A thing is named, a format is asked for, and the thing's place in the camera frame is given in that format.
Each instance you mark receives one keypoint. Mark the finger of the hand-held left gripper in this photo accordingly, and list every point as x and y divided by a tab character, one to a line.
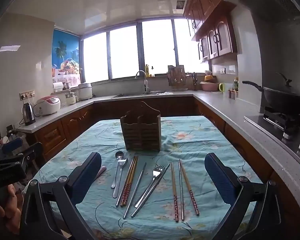
31	152
12	144

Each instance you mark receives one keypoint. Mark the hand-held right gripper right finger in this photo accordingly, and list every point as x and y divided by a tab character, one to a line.
217	177

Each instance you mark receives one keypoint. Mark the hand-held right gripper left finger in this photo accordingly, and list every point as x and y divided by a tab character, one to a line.
90	172

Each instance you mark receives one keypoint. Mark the silver metal fork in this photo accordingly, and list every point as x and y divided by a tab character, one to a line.
158	173
118	180

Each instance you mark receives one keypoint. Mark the wooden chopsticks red tips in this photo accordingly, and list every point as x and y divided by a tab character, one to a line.
125	182

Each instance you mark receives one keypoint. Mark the wooden utensil holder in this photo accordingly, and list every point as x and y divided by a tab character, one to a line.
140	135

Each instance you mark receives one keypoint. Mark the person's left hand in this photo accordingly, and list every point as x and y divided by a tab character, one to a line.
7	215

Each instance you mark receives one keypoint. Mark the silver metal spoon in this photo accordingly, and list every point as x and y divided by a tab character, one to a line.
119	155

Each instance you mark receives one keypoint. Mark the steel electric kettle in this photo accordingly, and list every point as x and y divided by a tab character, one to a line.
28	113

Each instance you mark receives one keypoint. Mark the teal floral tablecloth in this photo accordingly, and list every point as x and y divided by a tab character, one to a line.
190	140

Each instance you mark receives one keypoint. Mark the white and red rice cooker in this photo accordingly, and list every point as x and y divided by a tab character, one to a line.
48	105

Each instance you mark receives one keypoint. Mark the small white electric pot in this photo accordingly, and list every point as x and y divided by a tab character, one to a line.
70	99

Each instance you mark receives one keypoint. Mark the grey countertop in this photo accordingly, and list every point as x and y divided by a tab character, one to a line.
227	105

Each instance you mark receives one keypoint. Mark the black gas stove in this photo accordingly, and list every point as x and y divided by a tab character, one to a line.
272	122

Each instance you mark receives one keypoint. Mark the large white electric cooker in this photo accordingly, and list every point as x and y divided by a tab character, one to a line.
85	91

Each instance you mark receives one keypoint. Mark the row of spice jars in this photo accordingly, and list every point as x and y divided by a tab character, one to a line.
232	94

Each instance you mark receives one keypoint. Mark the steel kitchen sink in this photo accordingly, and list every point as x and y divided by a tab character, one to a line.
132	95

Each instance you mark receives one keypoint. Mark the green mug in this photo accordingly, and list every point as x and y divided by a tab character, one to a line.
222	87

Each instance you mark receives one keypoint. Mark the pink plastic basin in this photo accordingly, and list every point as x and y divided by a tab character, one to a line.
209	86

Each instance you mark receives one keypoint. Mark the green bottle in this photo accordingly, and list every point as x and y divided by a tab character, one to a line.
236	83

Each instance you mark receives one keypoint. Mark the yellow bowl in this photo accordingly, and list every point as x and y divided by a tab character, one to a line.
210	78

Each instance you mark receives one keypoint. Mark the black wok with lid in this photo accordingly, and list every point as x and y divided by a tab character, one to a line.
285	100

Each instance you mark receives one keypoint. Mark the chrome sink faucet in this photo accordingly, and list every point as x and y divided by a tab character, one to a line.
146	85

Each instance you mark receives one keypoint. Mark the palm and fruit printed blind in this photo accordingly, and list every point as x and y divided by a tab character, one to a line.
65	50

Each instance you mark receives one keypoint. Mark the wooden cutting board rack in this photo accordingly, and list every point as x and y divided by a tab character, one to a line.
176	76

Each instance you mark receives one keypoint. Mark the yellow bottle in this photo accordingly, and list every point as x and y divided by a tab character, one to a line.
147	71

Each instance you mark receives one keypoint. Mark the kitchen window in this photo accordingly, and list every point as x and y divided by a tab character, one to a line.
122	52

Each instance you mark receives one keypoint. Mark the wooden upper cabinets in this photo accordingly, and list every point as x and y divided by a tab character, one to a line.
215	37

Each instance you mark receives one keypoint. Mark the wall socket strip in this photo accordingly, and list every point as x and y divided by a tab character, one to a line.
27	94

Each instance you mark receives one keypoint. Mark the small wall switch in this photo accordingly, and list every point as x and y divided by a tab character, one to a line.
222	70

